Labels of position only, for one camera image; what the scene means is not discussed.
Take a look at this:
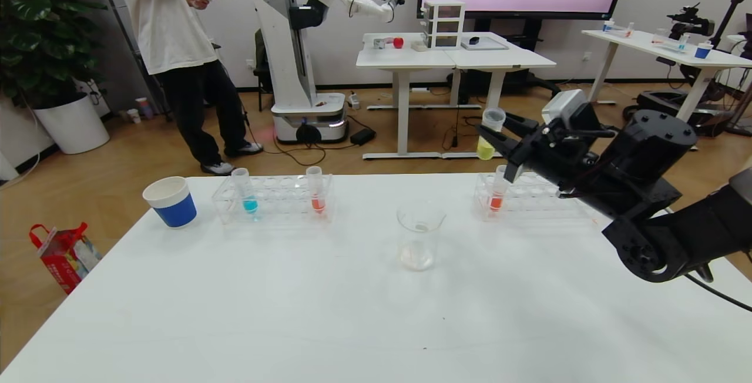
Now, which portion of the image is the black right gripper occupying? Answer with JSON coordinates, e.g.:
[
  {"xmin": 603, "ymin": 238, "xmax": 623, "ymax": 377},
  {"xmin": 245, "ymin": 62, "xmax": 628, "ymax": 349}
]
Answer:
[{"xmin": 475, "ymin": 111, "xmax": 599, "ymax": 197}]

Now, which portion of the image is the yellow pigment test tube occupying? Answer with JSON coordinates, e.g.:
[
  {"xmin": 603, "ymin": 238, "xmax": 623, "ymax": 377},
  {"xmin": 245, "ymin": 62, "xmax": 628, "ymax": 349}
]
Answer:
[{"xmin": 476, "ymin": 107, "xmax": 507, "ymax": 162}]

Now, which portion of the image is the red pigment test tube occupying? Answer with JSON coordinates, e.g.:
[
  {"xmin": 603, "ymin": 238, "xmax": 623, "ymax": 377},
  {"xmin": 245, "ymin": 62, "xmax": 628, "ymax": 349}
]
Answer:
[
  {"xmin": 488, "ymin": 164, "xmax": 509, "ymax": 214},
  {"xmin": 305, "ymin": 166, "xmax": 327, "ymax": 216}
]

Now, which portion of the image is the clear acrylic test tube rack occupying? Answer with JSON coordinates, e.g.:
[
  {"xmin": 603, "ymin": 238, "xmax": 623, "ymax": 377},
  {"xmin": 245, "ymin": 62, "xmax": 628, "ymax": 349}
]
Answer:
[
  {"xmin": 474, "ymin": 170, "xmax": 595, "ymax": 222},
  {"xmin": 211, "ymin": 173, "xmax": 335, "ymax": 225}
]

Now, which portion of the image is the clear glass beaker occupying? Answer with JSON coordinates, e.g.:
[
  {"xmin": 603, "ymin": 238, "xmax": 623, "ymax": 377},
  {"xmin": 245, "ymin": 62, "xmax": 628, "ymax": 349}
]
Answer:
[{"xmin": 397, "ymin": 200, "xmax": 447, "ymax": 272}]

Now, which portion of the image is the blue pigment test tube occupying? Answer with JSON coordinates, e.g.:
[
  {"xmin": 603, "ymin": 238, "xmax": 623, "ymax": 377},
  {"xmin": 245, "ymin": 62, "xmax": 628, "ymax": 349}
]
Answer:
[{"xmin": 231, "ymin": 167, "xmax": 259, "ymax": 222}]

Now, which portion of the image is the black screen stand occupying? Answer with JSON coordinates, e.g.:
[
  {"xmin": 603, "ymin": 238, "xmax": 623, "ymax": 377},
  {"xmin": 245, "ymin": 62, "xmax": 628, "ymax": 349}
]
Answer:
[{"xmin": 446, "ymin": 18, "xmax": 562, "ymax": 103}]

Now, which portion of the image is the white standing desk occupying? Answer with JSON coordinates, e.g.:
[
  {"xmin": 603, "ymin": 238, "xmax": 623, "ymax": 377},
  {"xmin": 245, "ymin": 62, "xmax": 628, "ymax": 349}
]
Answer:
[
  {"xmin": 444, "ymin": 32, "xmax": 557, "ymax": 159},
  {"xmin": 356, "ymin": 32, "xmax": 459, "ymax": 160}
]

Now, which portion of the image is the grey tray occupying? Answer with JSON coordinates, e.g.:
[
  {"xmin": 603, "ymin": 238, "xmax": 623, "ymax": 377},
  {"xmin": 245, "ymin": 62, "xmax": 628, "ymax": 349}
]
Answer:
[{"xmin": 461, "ymin": 36, "xmax": 509, "ymax": 51}]

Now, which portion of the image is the clear drawer organiser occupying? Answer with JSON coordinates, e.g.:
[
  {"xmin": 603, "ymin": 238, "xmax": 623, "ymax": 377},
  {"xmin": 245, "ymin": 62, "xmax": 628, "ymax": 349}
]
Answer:
[{"xmin": 422, "ymin": 0, "xmax": 466, "ymax": 50}]

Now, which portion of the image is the black wheeled robot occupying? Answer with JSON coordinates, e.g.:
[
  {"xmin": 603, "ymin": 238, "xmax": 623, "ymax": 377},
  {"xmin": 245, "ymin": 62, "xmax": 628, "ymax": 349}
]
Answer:
[{"xmin": 624, "ymin": 2, "xmax": 738, "ymax": 137}]

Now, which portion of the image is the long white table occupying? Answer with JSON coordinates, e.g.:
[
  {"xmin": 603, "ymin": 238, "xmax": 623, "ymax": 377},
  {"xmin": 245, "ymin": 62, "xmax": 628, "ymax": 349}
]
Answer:
[{"xmin": 582, "ymin": 29, "xmax": 752, "ymax": 122}]

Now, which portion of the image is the white humanoid robot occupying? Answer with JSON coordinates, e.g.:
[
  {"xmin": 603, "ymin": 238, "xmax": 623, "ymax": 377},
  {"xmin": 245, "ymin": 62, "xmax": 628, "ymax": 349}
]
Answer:
[{"xmin": 253, "ymin": 0, "xmax": 406, "ymax": 144}]

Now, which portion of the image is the blue paper cup white rim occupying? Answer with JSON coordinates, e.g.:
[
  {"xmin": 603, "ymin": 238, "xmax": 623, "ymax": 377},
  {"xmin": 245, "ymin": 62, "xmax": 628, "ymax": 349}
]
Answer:
[{"xmin": 142, "ymin": 176, "xmax": 198, "ymax": 229}]

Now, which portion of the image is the person in white shirt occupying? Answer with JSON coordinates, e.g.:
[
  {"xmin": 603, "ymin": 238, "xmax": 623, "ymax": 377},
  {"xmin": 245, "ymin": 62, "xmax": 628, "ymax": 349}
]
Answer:
[{"xmin": 109, "ymin": 0, "xmax": 265, "ymax": 176}]

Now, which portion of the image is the red gift bag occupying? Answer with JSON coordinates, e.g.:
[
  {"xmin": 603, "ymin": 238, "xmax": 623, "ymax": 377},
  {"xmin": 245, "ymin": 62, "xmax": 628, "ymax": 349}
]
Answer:
[{"xmin": 29, "ymin": 222, "xmax": 102, "ymax": 295}]

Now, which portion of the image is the green potted plant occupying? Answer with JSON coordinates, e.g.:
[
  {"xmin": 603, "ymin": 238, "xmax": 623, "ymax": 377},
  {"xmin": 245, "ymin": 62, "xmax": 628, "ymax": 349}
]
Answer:
[{"xmin": 0, "ymin": 0, "xmax": 108, "ymax": 109}]

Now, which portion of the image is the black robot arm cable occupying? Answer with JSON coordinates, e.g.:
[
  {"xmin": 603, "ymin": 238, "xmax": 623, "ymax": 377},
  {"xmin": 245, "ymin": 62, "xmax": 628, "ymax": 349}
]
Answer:
[{"xmin": 684, "ymin": 271, "xmax": 752, "ymax": 313}]

